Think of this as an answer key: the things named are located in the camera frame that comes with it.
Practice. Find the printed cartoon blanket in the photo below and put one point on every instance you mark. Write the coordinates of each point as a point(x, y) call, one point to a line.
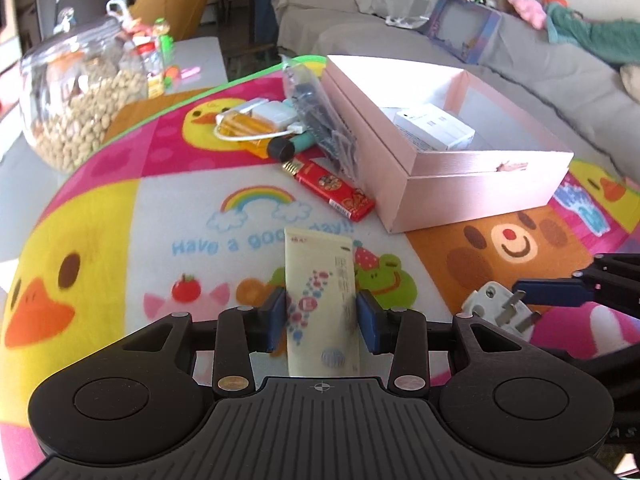
point(150, 235)

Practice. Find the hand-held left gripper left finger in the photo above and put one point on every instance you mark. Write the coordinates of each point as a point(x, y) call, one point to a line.
point(274, 317)

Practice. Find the pink small toy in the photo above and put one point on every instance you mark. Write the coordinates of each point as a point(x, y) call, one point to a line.
point(190, 71)

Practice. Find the pink cardboard box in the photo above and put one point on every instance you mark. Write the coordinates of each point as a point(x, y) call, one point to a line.
point(450, 185)

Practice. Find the purple window gift box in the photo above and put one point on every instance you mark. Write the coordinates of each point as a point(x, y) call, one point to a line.
point(465, 27)

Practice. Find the small white carton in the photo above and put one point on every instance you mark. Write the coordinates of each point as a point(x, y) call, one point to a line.
point(435, 125)

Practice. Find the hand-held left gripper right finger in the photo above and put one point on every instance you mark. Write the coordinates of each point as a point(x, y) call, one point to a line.
point(367, 322)

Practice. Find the white crumpled wrapper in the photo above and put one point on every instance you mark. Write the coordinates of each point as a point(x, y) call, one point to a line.
point(405, 20)

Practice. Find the teal blanket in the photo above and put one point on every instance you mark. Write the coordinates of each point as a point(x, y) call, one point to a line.
point(590, 30)

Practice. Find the grey sofa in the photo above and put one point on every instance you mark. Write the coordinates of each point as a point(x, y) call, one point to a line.
point(450, 35)

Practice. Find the white power plug adapter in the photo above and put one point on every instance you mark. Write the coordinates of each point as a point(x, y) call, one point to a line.
point(487, 302)

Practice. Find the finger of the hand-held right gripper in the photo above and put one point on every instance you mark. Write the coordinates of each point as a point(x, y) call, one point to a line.
point(575, 353)
point(550, 292)

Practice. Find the glass jar of nuts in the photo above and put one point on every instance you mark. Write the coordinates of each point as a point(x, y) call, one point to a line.
point(75, 100)

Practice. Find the clear bag of black clips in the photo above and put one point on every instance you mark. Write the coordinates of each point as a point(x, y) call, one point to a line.
point(315, 105)

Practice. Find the amber bottle with black cap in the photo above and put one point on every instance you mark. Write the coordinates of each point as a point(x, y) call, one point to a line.
point(247, 125)

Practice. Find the small red-lidded jar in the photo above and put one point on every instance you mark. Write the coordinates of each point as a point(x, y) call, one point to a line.
point(150, 67)

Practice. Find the pink plush toy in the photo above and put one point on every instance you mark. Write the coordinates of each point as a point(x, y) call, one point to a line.
point(527, 10)

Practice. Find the green plastic bottle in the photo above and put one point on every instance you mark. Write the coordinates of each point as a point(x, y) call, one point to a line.
point(164, 35)

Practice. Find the cream lotion tube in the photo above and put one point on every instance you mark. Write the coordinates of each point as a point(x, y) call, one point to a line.
point(320, 285)

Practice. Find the white charger block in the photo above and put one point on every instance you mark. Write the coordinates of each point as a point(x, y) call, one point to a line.
point(272, 110)

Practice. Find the red snack packet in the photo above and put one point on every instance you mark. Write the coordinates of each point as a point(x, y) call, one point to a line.
point(332, 192)

